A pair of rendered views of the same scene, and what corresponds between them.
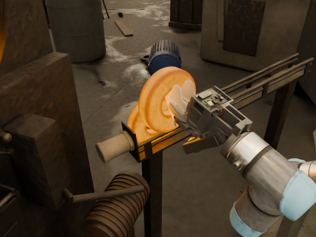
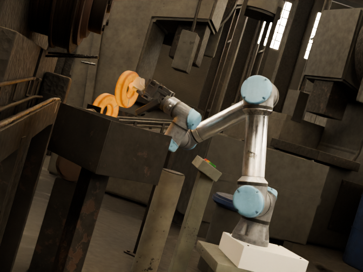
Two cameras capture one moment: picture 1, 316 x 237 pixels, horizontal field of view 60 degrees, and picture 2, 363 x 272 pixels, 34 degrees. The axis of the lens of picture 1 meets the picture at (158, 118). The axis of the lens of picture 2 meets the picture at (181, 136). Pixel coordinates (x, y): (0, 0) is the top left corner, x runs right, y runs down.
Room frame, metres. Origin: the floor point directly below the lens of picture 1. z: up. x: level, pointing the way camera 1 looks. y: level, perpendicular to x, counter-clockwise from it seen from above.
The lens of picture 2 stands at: (-1.78, 0.89, 0.78)
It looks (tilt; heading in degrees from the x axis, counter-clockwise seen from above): 2 degrees down; 333
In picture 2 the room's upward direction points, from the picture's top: 17 degrees clockwise
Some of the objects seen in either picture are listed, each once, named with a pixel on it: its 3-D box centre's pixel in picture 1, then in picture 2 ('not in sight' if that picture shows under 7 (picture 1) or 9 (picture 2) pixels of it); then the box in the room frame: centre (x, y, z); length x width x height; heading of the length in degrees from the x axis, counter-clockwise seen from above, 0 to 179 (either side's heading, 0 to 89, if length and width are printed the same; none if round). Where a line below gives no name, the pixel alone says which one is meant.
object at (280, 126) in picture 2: not in sight; (260, 162); (3.44, -2.83, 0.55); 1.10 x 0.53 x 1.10; 179
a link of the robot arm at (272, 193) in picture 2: not in sight; (260, 201); (0.13, -0.54, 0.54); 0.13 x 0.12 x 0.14; 130
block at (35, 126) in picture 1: (40, 162); (49, 103); (0.51, 0.29, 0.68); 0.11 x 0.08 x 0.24; 69
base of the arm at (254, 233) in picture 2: not in sight; (252, 229); (0.13, -0.54, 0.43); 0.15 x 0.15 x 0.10
